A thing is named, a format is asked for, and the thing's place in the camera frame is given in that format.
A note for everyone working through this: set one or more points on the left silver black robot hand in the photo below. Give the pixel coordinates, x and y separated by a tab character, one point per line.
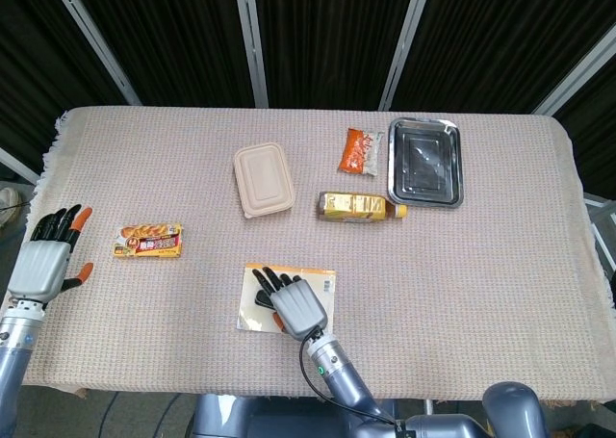
41	269

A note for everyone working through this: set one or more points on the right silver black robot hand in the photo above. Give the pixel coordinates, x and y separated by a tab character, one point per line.
298	308

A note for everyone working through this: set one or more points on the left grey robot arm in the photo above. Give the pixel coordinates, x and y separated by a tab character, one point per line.
17	351

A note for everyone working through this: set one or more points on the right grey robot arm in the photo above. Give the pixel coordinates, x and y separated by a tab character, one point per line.
346	375

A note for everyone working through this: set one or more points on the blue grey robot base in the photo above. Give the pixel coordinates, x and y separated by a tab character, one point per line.
260	421

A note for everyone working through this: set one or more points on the cream notepad with orange edge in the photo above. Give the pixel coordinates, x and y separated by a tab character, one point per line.
317	284

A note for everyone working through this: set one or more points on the white shoe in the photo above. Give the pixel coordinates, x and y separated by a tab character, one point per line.
7	204

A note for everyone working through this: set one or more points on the pink woven tablecloth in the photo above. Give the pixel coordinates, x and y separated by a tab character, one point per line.
192	342

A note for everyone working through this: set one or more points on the yellow curry box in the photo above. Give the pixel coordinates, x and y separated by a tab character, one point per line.
149	241

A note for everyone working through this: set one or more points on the yellow label tea bottle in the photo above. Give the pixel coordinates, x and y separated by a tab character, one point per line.
353	207

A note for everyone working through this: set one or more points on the beige lidded food container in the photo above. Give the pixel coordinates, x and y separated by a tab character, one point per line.
263	180

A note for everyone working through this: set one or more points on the white table leg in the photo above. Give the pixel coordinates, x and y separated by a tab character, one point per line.
429	407

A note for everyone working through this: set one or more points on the orange white snack packet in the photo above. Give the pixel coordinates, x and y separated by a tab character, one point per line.
358	151

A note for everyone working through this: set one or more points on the black curtain panel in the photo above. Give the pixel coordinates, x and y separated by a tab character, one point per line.
43	82
332	38
495	43
173	38

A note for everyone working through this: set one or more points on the rectangular steel tray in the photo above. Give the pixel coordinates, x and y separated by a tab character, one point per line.
426	163

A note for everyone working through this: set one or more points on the white partition post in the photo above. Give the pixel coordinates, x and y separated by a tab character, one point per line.
19	164
577	72
96	43
250	38
404	43

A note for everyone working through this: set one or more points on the white metal frame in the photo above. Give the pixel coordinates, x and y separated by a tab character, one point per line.
599	216

